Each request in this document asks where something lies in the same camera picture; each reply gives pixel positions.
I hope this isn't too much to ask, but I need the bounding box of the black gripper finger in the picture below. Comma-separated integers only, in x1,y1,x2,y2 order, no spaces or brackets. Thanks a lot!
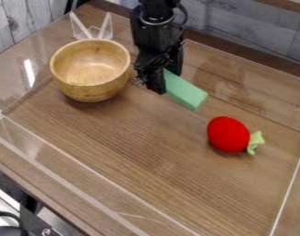
145,67,167,95
167,48,184,76

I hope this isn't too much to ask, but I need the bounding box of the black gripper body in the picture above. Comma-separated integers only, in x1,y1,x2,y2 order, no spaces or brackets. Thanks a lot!
131,0,188,85

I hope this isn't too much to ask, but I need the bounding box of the green rectangular stick block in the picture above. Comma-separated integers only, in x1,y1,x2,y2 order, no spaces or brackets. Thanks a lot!
164,69,210,112

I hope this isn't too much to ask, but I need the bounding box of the brown wooden bowl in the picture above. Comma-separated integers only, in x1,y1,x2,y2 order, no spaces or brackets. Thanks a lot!
50,39,132,102

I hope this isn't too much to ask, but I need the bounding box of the red knitted strawberry toy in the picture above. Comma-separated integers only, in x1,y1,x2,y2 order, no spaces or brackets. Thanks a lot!
207,116,266,155

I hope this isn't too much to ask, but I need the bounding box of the clear acrylic corner bracket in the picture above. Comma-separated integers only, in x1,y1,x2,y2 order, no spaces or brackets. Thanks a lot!
70,11,115,41

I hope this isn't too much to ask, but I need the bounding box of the black cable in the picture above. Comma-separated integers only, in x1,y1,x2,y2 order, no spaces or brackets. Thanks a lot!
0,210,26,236

